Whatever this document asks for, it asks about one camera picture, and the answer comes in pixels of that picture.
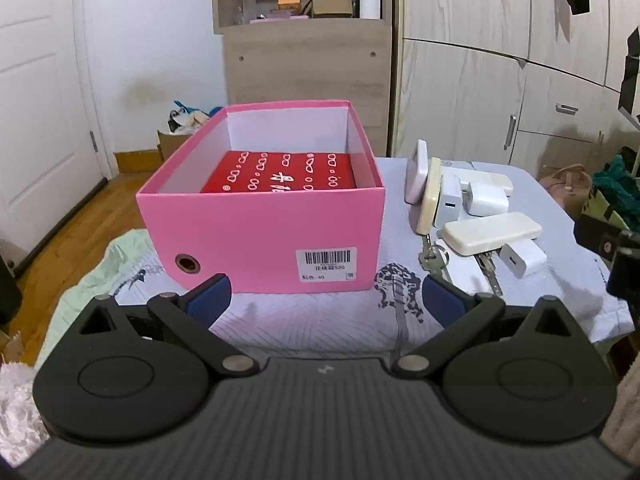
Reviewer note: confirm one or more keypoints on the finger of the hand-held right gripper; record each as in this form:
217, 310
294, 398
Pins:
595, 235

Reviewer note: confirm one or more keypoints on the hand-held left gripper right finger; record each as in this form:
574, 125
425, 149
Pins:
442, 296

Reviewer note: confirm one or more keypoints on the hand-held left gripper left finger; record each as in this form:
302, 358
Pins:
210, 296

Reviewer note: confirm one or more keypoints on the bunch of keys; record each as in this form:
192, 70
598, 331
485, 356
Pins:
432, 260

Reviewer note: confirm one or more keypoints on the small white charger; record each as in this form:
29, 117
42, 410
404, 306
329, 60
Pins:
522, 260

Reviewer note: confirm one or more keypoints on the cream white power bank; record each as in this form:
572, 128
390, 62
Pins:
490, 234

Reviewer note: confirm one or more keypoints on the pink cardboard box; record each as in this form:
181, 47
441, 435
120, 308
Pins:
260, 220

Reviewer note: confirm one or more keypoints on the white charger with USB port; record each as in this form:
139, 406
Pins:
447, 200

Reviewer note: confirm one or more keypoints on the cream remote control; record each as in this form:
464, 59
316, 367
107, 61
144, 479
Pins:
429, 200

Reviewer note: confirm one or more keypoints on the white wall charger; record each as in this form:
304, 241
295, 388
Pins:
487, 201

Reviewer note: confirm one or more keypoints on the white rectangular power bank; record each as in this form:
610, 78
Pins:
492, 180

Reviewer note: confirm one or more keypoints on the small lavender white remote control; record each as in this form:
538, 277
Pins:
417, 175

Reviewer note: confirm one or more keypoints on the beige leather bag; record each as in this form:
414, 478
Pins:
567, 185

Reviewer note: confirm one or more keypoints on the teal knitted cloth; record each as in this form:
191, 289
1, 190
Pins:
617, 175

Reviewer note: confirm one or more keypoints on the light green blanket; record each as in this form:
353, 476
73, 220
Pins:
100, 270

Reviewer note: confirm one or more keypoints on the red patterned flat box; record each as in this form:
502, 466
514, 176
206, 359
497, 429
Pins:
280, 170

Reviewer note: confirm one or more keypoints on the large brown cardboard box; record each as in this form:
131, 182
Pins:
172, 149

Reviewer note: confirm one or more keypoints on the black and white hanging cloth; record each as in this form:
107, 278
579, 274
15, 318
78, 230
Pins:
631, 75

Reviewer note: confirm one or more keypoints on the beige cloth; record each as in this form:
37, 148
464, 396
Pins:
192, 120

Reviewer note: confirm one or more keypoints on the blue plastic bag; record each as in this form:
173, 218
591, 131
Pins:
216, 109

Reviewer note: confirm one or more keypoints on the black round object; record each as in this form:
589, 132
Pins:
10, 280

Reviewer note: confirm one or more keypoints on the brown cardboard piece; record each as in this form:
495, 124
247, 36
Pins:
10, 347

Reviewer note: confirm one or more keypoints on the light wood wardrobe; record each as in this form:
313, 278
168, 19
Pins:
475, 60

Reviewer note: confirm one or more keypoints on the white fluffy cloth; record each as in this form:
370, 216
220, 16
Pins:
17, 410

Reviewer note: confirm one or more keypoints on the wooden shelf cabinet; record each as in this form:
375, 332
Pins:
300, 70

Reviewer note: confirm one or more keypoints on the white door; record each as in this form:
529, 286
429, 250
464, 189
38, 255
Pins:
40, 110

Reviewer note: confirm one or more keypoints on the flat pink box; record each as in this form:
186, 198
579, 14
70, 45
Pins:
277, 19

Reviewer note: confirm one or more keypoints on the clear plastic bottle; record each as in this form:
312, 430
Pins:
248, 2

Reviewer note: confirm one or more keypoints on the small brown cardboard box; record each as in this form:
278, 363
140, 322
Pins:
330, 7

